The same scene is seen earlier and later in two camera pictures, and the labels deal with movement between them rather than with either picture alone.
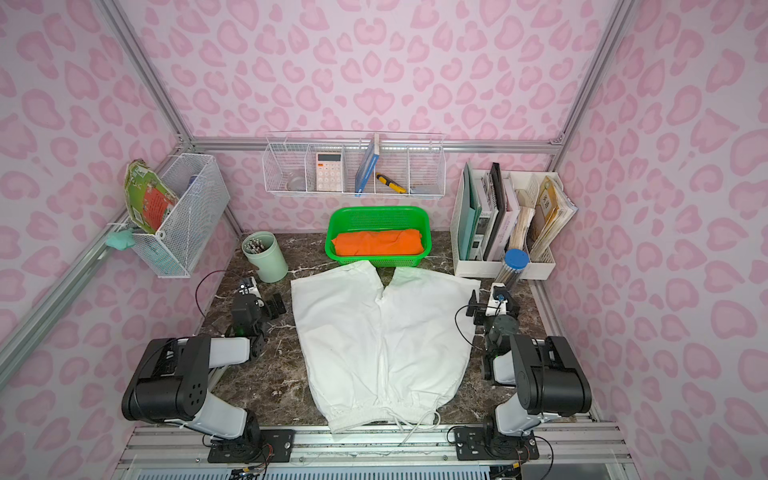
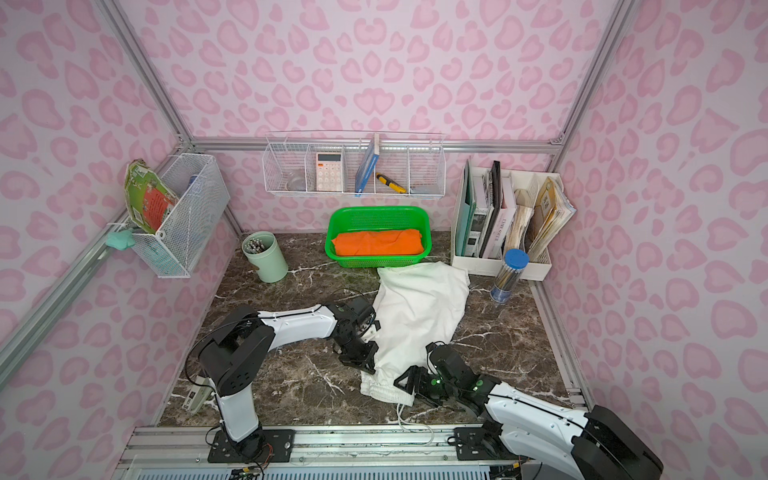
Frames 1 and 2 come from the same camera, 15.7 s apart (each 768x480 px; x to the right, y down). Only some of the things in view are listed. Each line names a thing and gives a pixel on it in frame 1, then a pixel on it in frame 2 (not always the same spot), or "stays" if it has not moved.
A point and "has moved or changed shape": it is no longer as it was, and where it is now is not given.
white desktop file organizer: [497, 211] stays
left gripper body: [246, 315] -> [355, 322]
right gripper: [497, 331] -> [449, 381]
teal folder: [469, 217] stays
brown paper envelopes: [552, 212] stays
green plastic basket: [386, 236] stays
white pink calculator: [329, 172] stays
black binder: [500, 202] stays
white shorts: [376, 355] has moved or changed shape
